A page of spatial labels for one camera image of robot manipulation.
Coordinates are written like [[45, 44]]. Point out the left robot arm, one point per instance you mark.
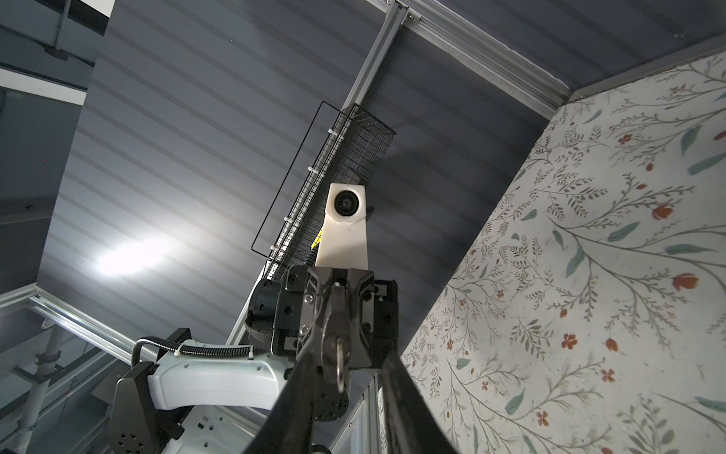
[[181, 396]]

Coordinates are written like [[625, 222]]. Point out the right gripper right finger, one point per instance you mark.
[[410, 427]]

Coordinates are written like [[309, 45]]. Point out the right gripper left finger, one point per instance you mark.
[[288, 428]]

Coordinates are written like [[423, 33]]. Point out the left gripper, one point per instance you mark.
[[320, 309]]

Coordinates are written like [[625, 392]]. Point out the black wire basket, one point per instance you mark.
[[352, 149]]

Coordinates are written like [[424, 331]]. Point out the yellow brush in basket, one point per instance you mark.
[[317, 240]]

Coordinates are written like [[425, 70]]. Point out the small black padlock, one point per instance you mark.
[[336, 339]]

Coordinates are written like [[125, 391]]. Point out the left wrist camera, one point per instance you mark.
[[344, 243]]

